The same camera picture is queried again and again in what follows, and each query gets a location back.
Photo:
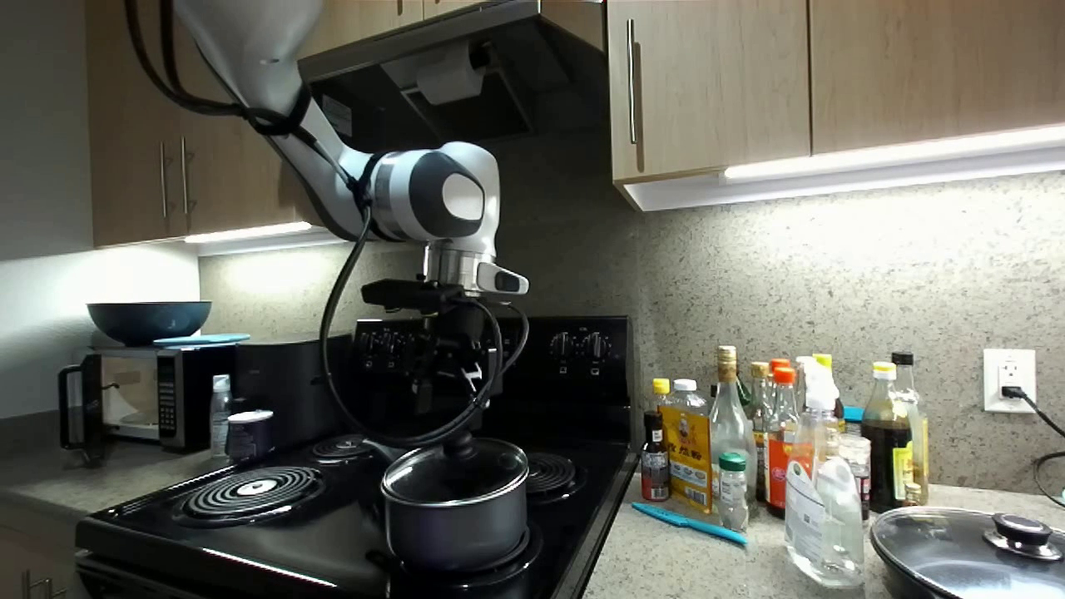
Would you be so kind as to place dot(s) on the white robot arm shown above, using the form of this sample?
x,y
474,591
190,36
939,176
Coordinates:
x,y
432,196

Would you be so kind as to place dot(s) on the soy sauce bottle yellow cap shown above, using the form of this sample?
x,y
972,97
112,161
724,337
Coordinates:
x,y
887,454

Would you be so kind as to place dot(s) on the glass pot lid black knob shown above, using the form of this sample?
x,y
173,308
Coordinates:
x,y
492,470

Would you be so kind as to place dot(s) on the short under-cabinet light strip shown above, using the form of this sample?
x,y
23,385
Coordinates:
x,y
251,236

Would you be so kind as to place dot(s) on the long under-cabinet light strip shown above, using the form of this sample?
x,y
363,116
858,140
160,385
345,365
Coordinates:
x,y
887,167

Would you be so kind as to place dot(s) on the dark bottle yellow cap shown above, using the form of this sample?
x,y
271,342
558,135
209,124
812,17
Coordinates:
x,y
656,429

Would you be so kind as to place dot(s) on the plain wooden cabinet door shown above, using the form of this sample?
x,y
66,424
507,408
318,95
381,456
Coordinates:
x,y
934,67

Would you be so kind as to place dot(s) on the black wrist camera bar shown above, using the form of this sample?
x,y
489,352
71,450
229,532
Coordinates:
x,y
410,295

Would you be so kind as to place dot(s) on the dark range hood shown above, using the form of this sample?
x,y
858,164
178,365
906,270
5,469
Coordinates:
x,y
488,79

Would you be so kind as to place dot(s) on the wooden cabinet above hood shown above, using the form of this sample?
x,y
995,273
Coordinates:
x,y
378,16

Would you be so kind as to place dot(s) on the dark grey cooking pot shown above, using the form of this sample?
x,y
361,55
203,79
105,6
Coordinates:
x,y
453,534

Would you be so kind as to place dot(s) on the slim bottle yellow cap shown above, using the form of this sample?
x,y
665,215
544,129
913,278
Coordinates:
x,y
758,402

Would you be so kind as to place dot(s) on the dark pan lid with knob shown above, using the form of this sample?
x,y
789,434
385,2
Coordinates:
x,y
943,553

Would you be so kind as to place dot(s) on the bottle with blue cap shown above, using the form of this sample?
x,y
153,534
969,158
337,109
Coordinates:
x,y
856,444

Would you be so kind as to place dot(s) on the tall clear glass bottle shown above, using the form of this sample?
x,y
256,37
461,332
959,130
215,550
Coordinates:
x,y
731,429

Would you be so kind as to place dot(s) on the teal plate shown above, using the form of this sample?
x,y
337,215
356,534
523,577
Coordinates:
x,y
209,342

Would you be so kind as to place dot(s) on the small jar green lid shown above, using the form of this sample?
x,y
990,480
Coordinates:
x,y
733,500

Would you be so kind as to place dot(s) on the black electric stove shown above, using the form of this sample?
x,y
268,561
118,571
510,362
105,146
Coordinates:
x,y
277,544

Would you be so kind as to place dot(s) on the black countertop appliance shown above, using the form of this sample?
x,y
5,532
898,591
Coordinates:
x,y
285,388

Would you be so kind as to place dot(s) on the blue bowl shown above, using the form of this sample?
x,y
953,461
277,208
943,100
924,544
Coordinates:
x,y
152,320

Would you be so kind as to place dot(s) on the clear spray bottle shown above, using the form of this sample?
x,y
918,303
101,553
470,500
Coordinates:
x,y
826,522

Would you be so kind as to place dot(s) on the sauce bottle orange cap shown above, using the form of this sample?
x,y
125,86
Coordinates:
x,y
781,444

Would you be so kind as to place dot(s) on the black microwave oven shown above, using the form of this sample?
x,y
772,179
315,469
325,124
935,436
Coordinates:
x,y
145,395

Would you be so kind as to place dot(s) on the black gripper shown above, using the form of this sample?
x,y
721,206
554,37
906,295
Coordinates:
x,y
458,352

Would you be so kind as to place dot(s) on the small red spice jar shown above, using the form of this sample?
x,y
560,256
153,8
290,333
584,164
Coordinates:
x,y
656,476

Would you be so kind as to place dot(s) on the small jar white lid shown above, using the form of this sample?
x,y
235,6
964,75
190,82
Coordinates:
x,y
251,434

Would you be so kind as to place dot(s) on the bottle yellow-green cap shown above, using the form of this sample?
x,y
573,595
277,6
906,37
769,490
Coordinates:
x,y
823,362

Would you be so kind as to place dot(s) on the oil bottle yellow label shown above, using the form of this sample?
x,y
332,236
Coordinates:
x,y
687,454

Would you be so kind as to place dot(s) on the white wall outlet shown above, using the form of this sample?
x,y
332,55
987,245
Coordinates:
x,y
1009,369

